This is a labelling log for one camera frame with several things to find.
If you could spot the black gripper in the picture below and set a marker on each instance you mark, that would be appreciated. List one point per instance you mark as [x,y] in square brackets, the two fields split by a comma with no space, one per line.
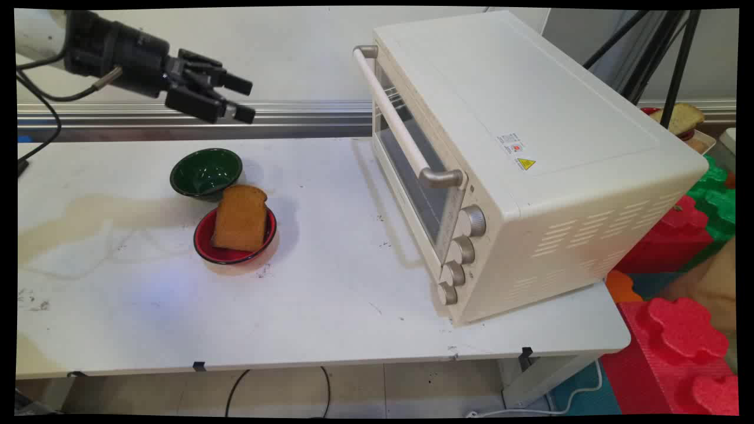
[126,56]

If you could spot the dark green bowl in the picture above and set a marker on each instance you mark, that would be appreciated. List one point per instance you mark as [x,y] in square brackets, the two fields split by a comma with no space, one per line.
[206,172]

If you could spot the brown toast slice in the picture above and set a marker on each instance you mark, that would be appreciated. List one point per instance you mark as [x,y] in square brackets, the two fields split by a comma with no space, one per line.
[240,218]

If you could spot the red bowl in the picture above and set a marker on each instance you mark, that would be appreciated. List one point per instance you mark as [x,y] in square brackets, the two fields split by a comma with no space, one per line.
[227,254]

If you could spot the small black flat object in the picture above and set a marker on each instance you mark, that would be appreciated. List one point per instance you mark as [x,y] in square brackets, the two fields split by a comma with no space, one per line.
[22,167]

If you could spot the silver oven knob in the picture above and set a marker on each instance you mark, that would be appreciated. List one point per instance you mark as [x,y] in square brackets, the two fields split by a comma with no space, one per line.
[453,274]
[462,249]
[472,221]
[447,293]

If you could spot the cream toaster oven body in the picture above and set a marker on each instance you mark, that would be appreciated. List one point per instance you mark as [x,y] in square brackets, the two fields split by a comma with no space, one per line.
[559,129]

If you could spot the red plate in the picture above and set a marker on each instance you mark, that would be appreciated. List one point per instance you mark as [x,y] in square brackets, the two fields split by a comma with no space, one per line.
[650,110]

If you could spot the white table leg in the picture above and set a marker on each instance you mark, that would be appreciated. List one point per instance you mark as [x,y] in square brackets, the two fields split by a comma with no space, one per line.
[548,380]

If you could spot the orange foam piece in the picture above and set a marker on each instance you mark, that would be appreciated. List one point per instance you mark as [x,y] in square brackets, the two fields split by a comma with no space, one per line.
[623,287]

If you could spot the black tripod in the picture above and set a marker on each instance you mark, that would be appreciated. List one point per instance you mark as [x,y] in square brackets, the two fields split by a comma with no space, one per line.
[682,59]

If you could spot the pale bread slice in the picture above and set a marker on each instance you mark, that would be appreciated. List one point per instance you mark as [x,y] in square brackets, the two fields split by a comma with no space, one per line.
[683,116]

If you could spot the small red foam block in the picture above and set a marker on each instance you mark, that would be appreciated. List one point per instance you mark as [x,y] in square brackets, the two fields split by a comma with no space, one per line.
[671,235]

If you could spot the teal floor mat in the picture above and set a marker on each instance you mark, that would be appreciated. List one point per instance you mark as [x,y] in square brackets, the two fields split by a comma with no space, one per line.
[586,397]

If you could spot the white tray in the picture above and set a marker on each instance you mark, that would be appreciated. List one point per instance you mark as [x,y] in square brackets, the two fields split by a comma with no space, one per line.
[702,142]

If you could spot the green foam block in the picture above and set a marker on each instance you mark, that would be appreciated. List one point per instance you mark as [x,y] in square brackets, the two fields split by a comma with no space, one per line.
[718,200]

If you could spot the large red foam block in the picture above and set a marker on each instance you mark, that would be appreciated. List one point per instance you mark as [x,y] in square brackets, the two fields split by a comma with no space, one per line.
[677,353]

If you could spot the aluminium rail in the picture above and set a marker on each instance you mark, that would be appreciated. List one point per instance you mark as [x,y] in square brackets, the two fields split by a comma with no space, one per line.
[118,121]

